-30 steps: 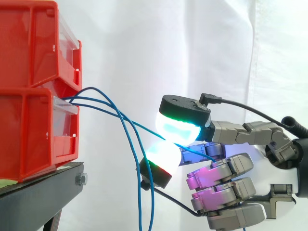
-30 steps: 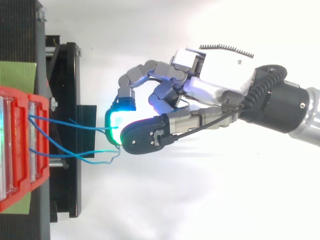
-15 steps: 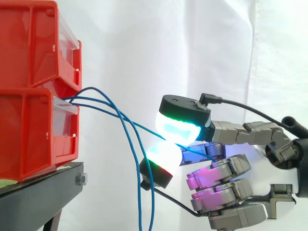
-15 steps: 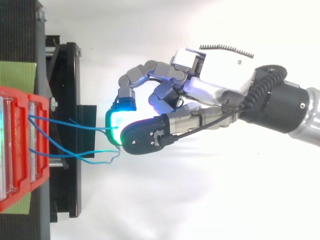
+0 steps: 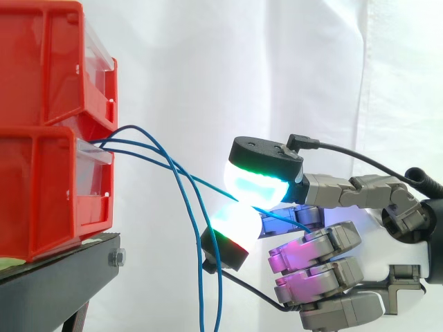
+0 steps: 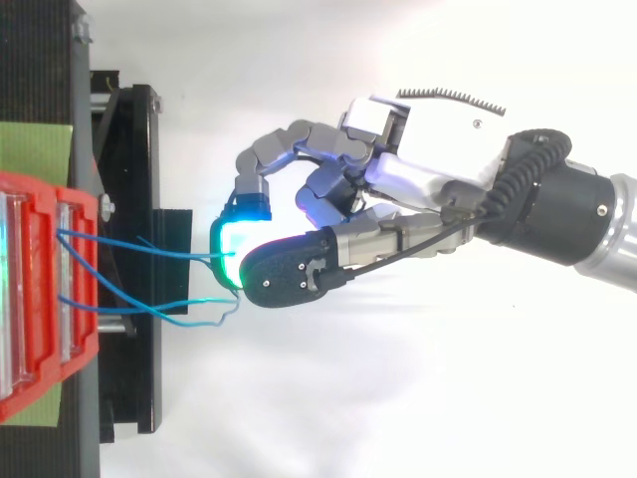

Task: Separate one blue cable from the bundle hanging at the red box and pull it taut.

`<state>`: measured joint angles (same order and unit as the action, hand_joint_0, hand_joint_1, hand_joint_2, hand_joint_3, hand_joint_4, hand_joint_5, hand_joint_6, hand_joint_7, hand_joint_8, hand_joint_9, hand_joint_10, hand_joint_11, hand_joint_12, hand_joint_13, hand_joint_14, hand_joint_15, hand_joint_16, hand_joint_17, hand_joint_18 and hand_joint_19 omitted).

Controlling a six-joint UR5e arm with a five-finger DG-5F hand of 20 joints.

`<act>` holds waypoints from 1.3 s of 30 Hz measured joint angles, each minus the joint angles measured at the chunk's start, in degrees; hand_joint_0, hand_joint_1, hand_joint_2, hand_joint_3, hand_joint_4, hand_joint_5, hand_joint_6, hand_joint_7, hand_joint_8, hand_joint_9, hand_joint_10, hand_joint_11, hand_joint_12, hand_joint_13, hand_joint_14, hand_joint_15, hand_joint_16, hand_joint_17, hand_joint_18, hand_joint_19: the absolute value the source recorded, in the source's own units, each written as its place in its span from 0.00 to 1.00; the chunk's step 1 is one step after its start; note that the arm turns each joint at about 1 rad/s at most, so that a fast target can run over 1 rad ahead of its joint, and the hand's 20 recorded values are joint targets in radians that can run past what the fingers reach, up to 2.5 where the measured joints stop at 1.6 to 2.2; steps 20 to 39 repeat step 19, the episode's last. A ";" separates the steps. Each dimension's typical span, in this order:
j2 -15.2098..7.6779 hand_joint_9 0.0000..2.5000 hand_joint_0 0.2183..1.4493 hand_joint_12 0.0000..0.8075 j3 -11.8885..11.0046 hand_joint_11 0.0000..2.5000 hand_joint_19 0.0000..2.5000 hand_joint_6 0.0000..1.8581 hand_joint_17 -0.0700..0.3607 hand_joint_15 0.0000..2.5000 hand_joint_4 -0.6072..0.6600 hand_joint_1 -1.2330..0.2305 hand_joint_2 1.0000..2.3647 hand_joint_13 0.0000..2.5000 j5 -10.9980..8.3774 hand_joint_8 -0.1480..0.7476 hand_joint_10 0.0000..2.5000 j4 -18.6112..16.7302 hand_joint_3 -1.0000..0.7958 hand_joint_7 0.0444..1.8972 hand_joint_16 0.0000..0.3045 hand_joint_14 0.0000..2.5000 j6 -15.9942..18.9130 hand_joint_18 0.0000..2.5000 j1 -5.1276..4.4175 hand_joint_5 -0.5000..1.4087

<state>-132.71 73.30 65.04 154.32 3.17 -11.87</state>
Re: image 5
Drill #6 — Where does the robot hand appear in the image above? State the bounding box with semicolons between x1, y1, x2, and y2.
200;136;431;332

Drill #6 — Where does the black stand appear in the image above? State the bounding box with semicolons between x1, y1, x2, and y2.
0;231;127;332

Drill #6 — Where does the red plastic bin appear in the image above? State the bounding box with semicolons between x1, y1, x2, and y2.
0;0;118;135
0;119;116;264

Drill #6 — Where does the thin black cable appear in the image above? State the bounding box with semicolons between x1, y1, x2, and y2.
203;258;302;314
287;133;422;190

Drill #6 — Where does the black coiled cable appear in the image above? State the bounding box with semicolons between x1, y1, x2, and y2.
404;167;443;201

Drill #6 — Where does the blue cable bundle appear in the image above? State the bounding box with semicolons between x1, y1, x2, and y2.
88;124;223;332

